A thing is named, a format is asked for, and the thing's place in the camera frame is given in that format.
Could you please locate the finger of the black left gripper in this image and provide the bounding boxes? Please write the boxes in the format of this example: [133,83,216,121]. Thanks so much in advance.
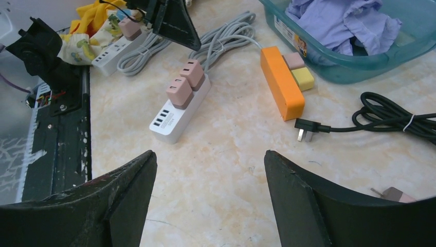
[146,0,202,51]

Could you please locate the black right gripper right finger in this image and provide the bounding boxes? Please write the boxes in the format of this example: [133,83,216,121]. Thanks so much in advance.
[264,150,435,246]

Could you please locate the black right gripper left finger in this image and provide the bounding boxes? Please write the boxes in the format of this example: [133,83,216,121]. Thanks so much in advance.
[1,150,157,246]

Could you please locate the white power strip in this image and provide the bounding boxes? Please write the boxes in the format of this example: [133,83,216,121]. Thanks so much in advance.
[92,32,149,77]
[149,75,211,144]

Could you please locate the pink usb plug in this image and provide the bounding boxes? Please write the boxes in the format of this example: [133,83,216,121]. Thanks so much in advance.
[370,187,416,203]
[179,59,205,92]

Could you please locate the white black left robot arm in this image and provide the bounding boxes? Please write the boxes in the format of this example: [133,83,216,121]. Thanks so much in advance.
[1,1,201,116]

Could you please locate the pink usb plug on white strip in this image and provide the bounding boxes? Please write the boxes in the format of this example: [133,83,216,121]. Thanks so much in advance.
[179,59,205,92]

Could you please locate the yellow plug on orange strip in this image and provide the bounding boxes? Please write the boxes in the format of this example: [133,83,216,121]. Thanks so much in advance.
[291,67,315,92]

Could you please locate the yellow patterned cloth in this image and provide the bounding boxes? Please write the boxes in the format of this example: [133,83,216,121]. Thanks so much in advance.
[58,1,141,65]

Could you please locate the orange power strip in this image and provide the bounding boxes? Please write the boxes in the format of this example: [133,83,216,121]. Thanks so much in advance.
[260,46,305,121]

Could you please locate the purple cloth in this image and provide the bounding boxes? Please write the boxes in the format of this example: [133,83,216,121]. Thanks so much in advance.
[285,1,402,56]

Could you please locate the teal plastic basin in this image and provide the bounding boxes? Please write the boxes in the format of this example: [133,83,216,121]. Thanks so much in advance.
[261,1,435,84]

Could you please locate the grey coiled cable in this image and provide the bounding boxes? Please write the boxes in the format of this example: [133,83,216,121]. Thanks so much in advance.
[116,32,173,77]
[188,11,265,74]

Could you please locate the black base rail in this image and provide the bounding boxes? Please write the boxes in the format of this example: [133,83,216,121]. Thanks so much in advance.
[15,66,93,203]

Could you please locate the black coiled cable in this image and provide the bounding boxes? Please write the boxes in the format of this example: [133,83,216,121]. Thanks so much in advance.
[294,91,436,146]

